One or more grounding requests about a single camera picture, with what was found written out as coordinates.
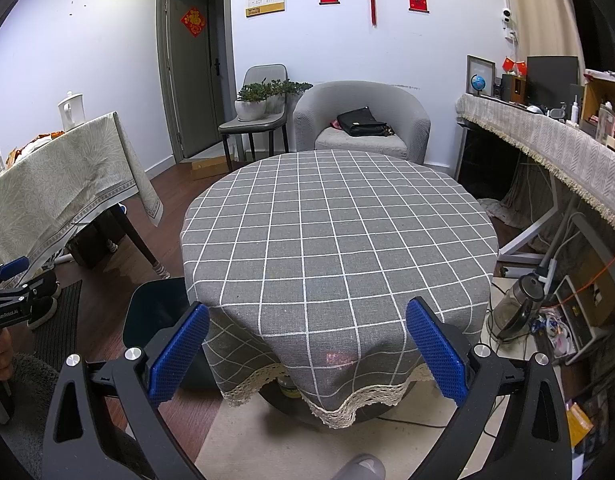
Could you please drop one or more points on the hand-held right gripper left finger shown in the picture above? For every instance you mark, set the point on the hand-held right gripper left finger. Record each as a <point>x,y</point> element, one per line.
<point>180,355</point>

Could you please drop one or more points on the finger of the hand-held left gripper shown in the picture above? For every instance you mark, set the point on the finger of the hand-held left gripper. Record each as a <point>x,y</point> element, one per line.
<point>12,296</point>
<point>14,266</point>

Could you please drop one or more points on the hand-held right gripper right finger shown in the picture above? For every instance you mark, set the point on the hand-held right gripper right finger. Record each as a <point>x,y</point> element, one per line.
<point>437,355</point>

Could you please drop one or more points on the teal trash bin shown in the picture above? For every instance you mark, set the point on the teal trash bin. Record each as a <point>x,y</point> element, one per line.
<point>152,310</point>

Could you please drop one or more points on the dark floor mat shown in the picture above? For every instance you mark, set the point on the dark floor mat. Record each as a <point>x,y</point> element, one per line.
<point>67,320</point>

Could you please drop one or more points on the grey fluffy rug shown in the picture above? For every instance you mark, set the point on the grey fluffy rug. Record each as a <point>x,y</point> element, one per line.
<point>32,400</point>

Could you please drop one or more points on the glass electric kettle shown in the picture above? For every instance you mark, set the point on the glass electric kettle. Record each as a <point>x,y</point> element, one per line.
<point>512,310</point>

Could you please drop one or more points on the beige patterned tablecloth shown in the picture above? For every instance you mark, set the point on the beige patterned tablecloth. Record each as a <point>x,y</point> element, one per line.
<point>62,185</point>

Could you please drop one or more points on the dark wooden table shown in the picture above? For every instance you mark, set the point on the dark wooden table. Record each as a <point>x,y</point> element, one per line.
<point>137,240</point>

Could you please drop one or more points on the orange snack bag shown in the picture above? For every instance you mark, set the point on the orange snack bag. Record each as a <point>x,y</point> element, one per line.
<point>42,139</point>

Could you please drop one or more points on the grey slipper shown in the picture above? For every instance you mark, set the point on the grey slipper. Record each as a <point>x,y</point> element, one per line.
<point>362,467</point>

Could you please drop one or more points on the yellow packet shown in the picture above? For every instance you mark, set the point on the yellow packet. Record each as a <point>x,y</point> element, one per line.
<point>577,422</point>

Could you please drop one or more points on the grey checked tablecloth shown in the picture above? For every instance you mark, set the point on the grey checked tablecloth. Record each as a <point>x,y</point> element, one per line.
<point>337,235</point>

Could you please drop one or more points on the white kettle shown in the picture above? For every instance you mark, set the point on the white kettle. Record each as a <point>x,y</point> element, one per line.
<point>72,110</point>

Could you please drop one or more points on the small brown cardboard box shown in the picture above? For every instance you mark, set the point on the small brown cardboard box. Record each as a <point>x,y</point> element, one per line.
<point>600,290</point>

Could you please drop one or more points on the flat cardboard box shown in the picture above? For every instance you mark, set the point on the flat cardboard box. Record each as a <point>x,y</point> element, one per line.
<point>207,167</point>

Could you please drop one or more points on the grey fringed desk cloth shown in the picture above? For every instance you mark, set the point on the grey fringed desk cloth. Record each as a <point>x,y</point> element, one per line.
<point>562,145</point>

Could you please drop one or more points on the black bag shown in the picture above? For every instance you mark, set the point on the black bag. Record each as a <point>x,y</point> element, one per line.
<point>360,122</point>

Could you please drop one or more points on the pink pouch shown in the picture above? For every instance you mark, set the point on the pink pouch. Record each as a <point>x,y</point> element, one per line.
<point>336,125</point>

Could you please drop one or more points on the potted plant white pot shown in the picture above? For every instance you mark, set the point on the potted plant white pot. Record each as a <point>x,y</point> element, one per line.
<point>275,102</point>
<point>250,110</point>

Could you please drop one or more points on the grey door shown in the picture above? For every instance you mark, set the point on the grey door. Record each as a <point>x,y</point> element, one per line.
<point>195,85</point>

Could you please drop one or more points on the small blue globe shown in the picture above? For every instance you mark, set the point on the small blue globe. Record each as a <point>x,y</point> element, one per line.
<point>478,82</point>

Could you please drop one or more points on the brown speaker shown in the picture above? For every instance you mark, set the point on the brown speaker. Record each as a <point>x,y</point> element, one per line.
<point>512,87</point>

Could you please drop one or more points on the grey armchair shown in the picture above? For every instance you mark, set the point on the grey armchair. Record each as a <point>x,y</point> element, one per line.
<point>312,105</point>

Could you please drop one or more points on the grey dining chair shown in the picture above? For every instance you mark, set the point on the grey dining chair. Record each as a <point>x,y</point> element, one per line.
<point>260,75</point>

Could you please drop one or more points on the framed picture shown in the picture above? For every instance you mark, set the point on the framed picture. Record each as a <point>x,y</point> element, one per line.
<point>482,65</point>

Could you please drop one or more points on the black monitor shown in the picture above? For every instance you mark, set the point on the black monitor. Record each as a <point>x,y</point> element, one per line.
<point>552,80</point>

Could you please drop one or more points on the small red flag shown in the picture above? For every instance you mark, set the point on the small red flag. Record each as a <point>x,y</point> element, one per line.
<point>521,68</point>
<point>509,65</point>

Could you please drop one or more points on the red diamond door decoration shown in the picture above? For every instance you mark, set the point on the red diamond door decoration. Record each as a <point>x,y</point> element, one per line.
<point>194,22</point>

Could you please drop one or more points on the open cardboard box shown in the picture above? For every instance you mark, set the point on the open cardboard box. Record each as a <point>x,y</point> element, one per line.
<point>595,95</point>

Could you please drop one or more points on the white security camera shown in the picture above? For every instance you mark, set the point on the white security camera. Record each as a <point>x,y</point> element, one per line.
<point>508,15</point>

